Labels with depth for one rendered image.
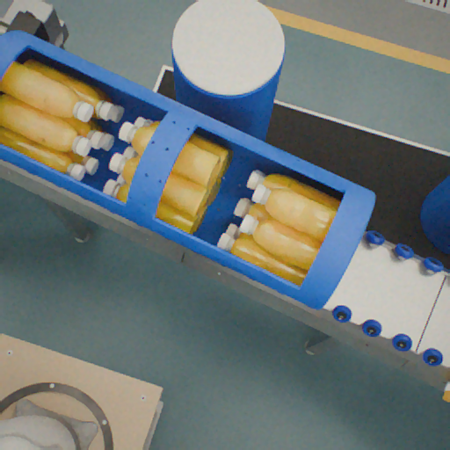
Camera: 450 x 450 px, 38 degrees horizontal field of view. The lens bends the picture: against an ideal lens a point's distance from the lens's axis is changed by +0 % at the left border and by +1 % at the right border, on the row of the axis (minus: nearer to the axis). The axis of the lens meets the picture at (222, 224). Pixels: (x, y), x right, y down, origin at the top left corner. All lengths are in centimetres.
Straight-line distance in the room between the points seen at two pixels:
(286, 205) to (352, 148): 125
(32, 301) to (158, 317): 48
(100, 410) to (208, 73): 82
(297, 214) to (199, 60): 51
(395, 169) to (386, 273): 99
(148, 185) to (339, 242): 40
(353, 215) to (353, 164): 122
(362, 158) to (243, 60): 103
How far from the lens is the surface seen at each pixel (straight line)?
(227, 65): 163
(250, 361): 247
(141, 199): 135
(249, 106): 168
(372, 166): 255
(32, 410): 148
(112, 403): 147
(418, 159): 261
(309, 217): 133
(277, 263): 139
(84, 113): 143
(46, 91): 145
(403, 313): 162
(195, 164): 135
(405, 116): 283
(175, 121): 136
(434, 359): 159
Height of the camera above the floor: 246
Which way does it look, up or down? 75 degrees down
